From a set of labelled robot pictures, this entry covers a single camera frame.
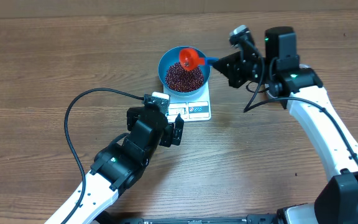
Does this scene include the white digital kitchen scale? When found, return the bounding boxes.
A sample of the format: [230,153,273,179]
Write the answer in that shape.
[163,83,211,123]

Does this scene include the clear plastic container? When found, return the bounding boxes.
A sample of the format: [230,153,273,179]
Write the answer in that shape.
[264,63,311,99]

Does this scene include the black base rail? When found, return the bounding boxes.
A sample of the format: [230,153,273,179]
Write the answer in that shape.
[94,208,285,224]

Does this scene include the blue bowl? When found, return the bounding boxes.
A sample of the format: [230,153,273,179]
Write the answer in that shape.
[157,46,211,95]

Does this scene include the red scoop with blue handle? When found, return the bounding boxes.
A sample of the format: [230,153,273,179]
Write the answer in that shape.
[179,47,218,71]

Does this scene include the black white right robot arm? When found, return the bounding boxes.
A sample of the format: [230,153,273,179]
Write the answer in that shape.
[213,26,358,223]

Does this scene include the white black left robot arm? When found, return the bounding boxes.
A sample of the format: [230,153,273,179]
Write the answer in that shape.
[47,106,184,223]

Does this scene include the red beans in bowl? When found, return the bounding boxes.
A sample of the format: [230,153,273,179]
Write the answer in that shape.
[165,62,204,93]

